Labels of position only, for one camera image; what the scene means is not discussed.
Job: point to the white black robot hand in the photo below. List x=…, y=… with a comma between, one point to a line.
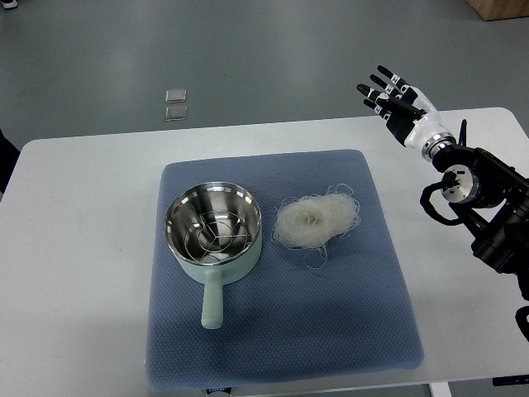
x=408, y=113

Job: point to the white vermicelli bundle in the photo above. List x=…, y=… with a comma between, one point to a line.
x=309, y=223

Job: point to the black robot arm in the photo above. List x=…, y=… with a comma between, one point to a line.
x=488, y=197

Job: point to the mint green steel pot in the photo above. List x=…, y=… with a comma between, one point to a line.
x=225, y=198

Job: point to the brown cardboard box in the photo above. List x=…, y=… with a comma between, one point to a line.
x=497, y=10

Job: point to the blue textured mat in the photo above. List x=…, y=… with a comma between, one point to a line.
x=296, y=315

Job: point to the lower metal floor plate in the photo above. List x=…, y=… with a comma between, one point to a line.
x=176, y=113

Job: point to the metal floor plate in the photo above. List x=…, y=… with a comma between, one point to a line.
x=176, y=95
x=176, y=113

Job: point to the upper metal floor plate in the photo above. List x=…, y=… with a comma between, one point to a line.
x=176, y=95

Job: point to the black white shoe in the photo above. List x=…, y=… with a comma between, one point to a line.
x=9, y=4

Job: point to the wire steaming rack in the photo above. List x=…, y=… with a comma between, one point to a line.
x=214, y=238

